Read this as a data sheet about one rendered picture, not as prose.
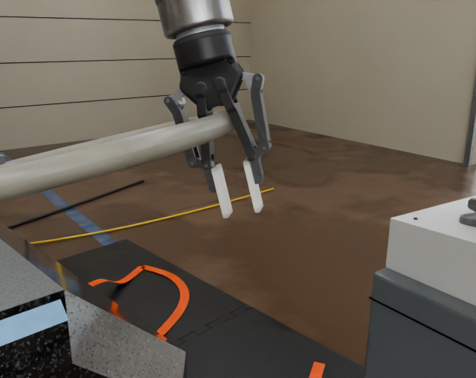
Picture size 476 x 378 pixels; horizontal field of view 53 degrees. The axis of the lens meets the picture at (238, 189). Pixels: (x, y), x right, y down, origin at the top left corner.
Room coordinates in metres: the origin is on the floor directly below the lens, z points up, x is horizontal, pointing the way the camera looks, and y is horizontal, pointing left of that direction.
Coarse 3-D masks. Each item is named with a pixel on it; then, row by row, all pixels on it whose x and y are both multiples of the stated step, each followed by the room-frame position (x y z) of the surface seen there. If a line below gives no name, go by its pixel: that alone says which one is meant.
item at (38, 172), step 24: (192, 120) 0.54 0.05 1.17; (216, 120) 0.57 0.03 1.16; (96, 144) 0.87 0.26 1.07; (120, 144) 0.46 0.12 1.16; (144, 144) 0.47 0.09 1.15; (168, 144) 0.49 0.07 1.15; (192, 144) 0.52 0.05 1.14; (0, 168) 0.79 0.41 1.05; (24, 168) 0.43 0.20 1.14; (48, 168) 0.43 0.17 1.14; (72, 168) 0.43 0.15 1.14; (96, 168) 0.44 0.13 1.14; (120, 168) 0.46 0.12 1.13; (0, 192) 0.42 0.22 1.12; (24, 192) 0.42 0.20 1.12
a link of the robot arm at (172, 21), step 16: (160, 0) 0.61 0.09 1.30; (176, 0) 0.59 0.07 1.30; (192, 0) 0.59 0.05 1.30; (208, 0) 0.60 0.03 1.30; (224, 0) 0.61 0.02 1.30; (160, 16) 0.62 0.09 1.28; (176, 16) 0.59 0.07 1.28; (192, 16) 0.59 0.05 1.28; (208, 16) 0.59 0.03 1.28; (224, 16) 0.61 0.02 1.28; (176, 32) 0.60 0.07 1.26; (192, 32) 0.60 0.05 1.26
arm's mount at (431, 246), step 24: (408, 216) 0.92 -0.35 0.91; (432, 216) 0.92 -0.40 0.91; (456, 216) 0.93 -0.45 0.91; (408, 240) 0.87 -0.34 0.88; (432, 240) 0.83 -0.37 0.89; (456, 240) 0.79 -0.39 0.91; (408, 264) 0.86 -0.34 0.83; (432, 264) 0.83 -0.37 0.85; (456, 264) 0.79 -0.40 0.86; (456, 288) 0.78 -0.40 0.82
